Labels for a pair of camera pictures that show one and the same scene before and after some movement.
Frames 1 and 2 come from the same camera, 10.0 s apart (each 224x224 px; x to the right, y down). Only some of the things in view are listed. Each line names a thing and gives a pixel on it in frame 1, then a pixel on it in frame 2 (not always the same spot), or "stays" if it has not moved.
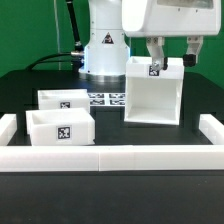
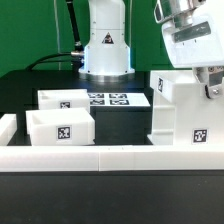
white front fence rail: x=111 y=158 stays
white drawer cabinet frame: x=153 y=96 to x=182 y=114
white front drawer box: x=58 y=127 stays
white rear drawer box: x=64 y=99 stays
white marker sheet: x=106 y=98 stays
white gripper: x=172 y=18 to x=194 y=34
